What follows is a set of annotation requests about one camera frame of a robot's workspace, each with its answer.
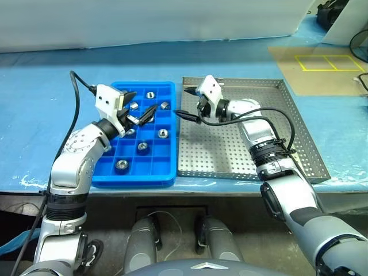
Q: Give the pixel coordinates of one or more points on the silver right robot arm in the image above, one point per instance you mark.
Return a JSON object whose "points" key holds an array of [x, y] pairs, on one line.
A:
{"points": [[287, 195]]}

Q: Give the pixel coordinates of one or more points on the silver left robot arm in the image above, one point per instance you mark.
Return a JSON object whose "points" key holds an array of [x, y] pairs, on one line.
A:
{"points": [[69, 172]]}

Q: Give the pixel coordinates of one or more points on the black floor frame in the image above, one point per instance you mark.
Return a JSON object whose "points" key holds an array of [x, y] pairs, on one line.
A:
{"points": [[172, 206]]}

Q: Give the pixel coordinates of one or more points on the blue plastic table cover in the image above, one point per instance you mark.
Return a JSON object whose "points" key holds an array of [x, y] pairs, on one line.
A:
{"points": [[28, 129]]}

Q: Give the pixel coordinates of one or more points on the black shoe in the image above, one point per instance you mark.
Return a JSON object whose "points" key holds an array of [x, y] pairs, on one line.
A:
{"points": [[95, 251]]}

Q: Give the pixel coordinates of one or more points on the perforated metal tray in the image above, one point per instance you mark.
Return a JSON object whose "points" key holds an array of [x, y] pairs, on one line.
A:
{"points": [[207, 149]]}

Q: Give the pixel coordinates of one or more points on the grey robot leg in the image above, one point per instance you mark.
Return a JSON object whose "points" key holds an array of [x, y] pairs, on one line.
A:
{"points": [[141, 244], [222, 241]]}

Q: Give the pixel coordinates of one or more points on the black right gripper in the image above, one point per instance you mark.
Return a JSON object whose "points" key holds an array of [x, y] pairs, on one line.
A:
{"points": [[203, 107]]}

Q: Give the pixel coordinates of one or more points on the blue compartment tray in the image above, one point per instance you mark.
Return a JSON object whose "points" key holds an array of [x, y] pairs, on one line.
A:
{"points": [[161, 161]]}

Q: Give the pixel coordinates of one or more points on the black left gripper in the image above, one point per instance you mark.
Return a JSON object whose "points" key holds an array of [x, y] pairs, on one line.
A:
{"points": [[123, 119]]}

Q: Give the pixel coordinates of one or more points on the white leaning panel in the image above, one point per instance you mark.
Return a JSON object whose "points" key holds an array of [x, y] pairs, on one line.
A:
{"points": [[342, 31]]}

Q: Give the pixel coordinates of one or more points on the grey right robot leg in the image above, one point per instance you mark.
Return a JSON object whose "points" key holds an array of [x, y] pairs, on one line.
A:
{"points": [[222, 241]]}

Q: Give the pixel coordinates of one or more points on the grey robot torso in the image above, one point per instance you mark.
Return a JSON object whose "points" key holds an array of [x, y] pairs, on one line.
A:
{"points": [[207, 268]]}

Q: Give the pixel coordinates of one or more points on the brown cardboard sheet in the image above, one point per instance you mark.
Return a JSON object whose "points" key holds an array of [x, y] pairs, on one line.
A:
{"points": [[316, 83]]}

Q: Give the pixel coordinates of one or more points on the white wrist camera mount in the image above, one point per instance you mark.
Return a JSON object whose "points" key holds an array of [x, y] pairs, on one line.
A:
{"points": [[211, 86], [106, 99]]}

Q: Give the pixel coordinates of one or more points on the grey left robot leg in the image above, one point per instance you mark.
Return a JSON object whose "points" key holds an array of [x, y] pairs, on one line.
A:
{"points": [[141, 244]]}

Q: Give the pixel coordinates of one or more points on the metal nut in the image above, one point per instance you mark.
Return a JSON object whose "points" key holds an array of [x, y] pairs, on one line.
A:
{"points": [[143, 146], [150, 94], [121, 165]]}

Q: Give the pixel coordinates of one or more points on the white backdrop sheet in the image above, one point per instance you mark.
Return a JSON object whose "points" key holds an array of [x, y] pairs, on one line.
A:
{"points": [[143, 20]]}

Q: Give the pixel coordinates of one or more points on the black device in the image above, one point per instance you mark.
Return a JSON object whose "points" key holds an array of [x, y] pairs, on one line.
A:
{"points": [[326, 13]]}

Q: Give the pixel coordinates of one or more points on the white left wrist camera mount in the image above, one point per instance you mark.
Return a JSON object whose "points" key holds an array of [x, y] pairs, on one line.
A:
{"points": [[106, 99]]}

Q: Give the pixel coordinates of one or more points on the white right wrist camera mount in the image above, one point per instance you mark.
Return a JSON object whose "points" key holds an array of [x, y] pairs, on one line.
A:
{"points": [[211, 86]]}

